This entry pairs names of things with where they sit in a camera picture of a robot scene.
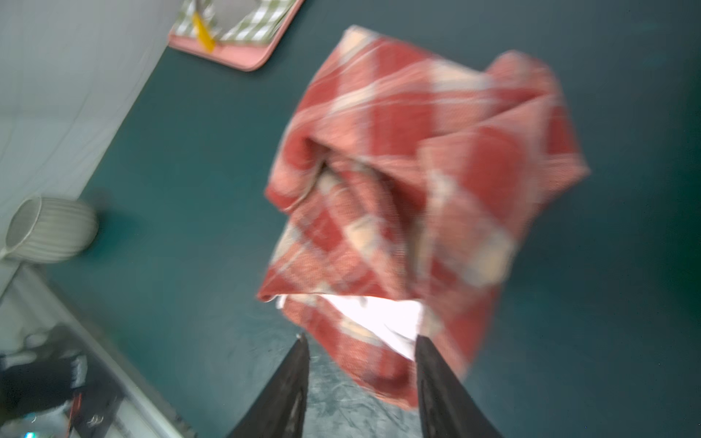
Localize pink plastic tray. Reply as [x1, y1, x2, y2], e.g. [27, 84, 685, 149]
[168, 0, 303, 72]

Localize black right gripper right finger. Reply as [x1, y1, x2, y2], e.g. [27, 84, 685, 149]
[414, 336, 502, 438]

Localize red plaid skirt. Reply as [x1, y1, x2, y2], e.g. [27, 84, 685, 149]
[257, 26, 589, 410]

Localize grey ribbed mug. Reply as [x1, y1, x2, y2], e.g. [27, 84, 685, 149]
[1, 196, 99, 264]

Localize green checkered cloth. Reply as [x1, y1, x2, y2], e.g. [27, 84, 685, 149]
[171, 0, 295, 46]

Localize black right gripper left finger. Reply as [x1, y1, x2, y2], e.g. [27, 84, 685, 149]
[228, 334, 310, 438]

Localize yellow tipped metal tongs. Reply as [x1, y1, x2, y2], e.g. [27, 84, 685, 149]
[192, 0, 217, 53]

